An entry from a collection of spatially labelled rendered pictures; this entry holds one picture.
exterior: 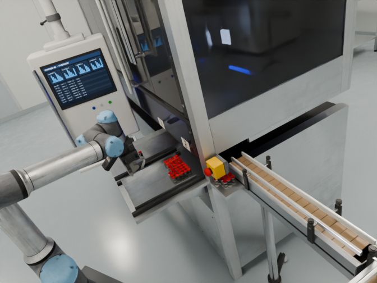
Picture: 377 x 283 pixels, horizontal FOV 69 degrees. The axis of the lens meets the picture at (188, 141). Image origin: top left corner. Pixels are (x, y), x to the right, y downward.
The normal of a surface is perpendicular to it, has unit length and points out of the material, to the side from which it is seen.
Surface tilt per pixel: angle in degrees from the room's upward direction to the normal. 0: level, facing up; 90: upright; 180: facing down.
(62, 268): 8
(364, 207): 0
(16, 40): 90
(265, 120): 90
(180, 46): 90
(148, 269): 0
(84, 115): 90
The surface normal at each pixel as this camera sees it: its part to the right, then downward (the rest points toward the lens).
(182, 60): 0.46, 0.38
